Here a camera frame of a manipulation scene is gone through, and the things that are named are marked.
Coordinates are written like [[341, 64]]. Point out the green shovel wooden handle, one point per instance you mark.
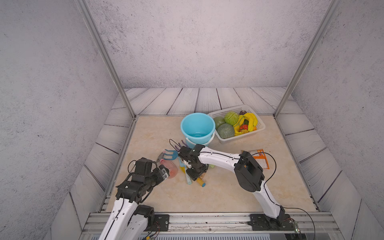
[[201, 176]]

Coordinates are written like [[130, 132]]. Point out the left aluminium frame post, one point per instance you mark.
[[90, 23]]

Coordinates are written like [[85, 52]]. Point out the light blue plastic bucket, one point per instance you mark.
[[198, 128]]

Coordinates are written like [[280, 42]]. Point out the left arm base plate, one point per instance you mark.
[[158, 223]]

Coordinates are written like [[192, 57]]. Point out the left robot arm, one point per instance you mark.
[[129, 218]]

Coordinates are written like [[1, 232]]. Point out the orange seed packet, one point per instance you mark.
[[261, 158]]

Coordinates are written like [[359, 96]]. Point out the aluminium frame post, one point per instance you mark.
[[320, 32], [90, 23]]

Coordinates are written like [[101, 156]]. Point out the pink spray bottle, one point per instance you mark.
[[173, 170]]

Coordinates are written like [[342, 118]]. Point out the light blue fork white handle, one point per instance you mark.
[[183, 167]]

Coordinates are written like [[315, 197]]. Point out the right aluminium frame post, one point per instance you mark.
[[320, 32]]

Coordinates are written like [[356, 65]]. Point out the purple rake pink handle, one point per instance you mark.
[[178, 146]]

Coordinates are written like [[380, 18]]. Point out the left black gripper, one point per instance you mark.
[[160, 176]]

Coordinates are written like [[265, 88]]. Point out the teal fork yellow handle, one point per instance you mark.
[[170, 155]]

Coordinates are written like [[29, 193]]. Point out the round green melon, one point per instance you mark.
[[226, 131]]

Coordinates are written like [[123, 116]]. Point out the green cabbage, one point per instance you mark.
[[231, 118]]

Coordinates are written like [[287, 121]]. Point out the yellow banana bunch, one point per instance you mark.
[[247, 119]]

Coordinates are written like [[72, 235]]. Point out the aluminium front rail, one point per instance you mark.
[[230, 226]]

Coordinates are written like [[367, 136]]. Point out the green apple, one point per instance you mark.
[[219, 121]]

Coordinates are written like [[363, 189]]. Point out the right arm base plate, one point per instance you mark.
[[261, 222]]

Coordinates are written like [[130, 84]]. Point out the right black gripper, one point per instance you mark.
[[194, 176]]

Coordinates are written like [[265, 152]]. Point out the yellow shovel blue-tipped handle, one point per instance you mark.
[[200, 182]]

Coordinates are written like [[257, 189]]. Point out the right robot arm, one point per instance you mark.
[[248, 172]]

